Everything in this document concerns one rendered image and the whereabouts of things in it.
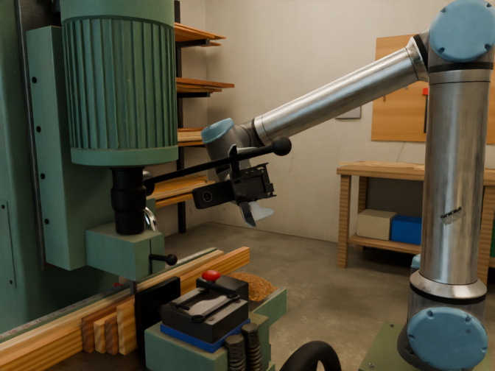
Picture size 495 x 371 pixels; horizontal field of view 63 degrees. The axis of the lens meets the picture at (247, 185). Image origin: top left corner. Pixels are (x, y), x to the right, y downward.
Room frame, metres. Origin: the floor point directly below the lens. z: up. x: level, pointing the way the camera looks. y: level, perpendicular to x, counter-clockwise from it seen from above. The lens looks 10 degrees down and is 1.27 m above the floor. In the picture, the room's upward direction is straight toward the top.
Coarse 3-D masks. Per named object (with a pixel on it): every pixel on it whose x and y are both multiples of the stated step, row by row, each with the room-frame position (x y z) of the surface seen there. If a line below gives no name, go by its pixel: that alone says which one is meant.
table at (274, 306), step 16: (256, 304) 0.76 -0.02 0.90; (272, 304) 0.78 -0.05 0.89; (272, 320) 0.78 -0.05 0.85; (80, 352) 0.59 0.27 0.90; (96, 352) 0.59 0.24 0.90; (144, 352) 0.59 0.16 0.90; (48, 368) 0.55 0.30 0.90; (64, 368) 0.55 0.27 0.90; (80, 368) 0.55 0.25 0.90; (96, 368) 0.55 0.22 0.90; (112, 368) 0.55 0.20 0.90; (128, 368) 0.55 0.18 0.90; (144, 368) 0.55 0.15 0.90; (272, 368) 0.60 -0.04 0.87
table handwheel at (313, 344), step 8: (304, 344) 0.53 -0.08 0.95; (312, 344) 0.53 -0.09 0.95; (320, 344) 0.54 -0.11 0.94; (328, 344) 0.56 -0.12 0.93; (296, 352) 0.51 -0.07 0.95; (304, 352) 0.51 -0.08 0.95; (312, 352) 0.51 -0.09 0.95; (320, 352) 0.53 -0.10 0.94; (328, 352) 0.55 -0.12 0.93; (288, 360) 0.49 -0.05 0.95; (296, 360) 0.49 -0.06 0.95; (304, 360) 0.49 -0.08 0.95; (312, 360) 0.51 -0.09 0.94; (320, 360) 0.55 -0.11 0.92; (328, 360) 0.56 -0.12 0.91; (336, 360) 0.58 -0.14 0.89; (288, 368) 0.48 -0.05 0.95; (296, 368) 0.48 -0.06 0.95; (304, 368) 0.49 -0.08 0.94; (312, 368) 0.53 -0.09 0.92; (328, 368) 0.58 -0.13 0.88; (336, 368) 0.58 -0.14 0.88
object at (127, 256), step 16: (112, 224) 0.75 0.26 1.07; (96, 240) 0.70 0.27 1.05; (112, 240) 0.67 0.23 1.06; (128, 240) 0.65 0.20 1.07; (144, 240) 0.66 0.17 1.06; (160, 240) 0.69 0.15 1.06; (96, 256) 0.70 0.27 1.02; (112, 256) 0.67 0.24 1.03; (128, 256) 0.65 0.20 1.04; (144, 256) 0.66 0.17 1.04; (112, 272) 0.68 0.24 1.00; (128, 272) 0.65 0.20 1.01; (144, 272) 0.66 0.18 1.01
